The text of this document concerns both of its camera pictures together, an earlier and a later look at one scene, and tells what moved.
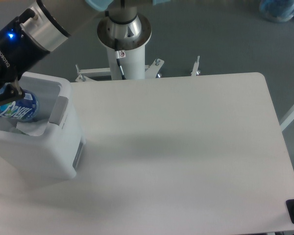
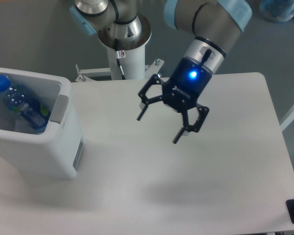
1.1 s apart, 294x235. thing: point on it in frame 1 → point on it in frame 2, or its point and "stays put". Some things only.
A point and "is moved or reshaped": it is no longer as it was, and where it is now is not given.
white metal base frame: (151, 70) stays put
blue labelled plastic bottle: (22, 109) is moved or reshaped
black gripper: (11, 55) → (182, 91)
